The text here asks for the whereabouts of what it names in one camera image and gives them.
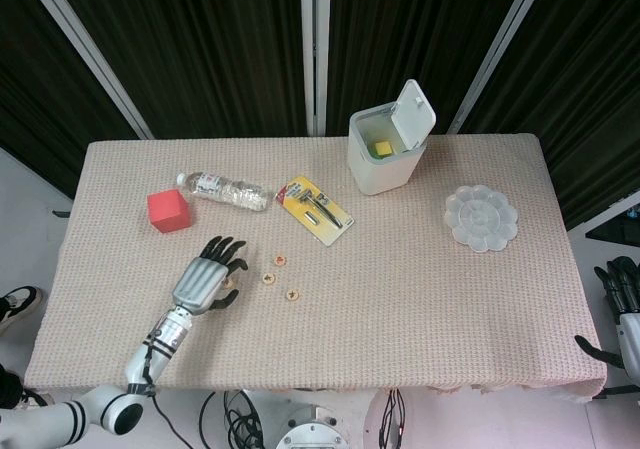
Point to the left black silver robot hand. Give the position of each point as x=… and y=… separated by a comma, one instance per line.
x=197, y=284

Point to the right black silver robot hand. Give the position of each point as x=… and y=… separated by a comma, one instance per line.
x=627, y=289

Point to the grey round robot base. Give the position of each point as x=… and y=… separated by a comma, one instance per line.
x=312, y=434

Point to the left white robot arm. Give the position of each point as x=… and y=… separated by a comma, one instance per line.
x=160, y=344

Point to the red cube box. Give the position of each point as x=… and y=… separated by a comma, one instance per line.
x=167, y=211

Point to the clear plastic water bottle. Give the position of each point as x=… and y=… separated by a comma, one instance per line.
x=230, y=191

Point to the razor on yellow blister card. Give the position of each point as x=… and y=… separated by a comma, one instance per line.
x=325, y=231

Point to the clear flower-shaped paint palette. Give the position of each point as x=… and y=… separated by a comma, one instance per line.
x=480, y=219

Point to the white black sneaker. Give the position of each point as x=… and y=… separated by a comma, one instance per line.
x=20, y=306

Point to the beige woven tablecloth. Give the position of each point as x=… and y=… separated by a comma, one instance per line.
x=375, y=319

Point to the white flip-lid trash bin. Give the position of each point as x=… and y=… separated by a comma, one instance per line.
x=380, y=174

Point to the black curtain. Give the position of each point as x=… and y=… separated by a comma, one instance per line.
x=200, y=44
x=590, y=69
x=400, y=29
x=30, y=69

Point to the yellow green sponge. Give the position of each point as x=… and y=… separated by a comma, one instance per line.
x=382, y=148

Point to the grey aluminium frame post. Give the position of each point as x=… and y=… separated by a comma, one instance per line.
x=500, y=44
x=315, y=44
x=85, y=44

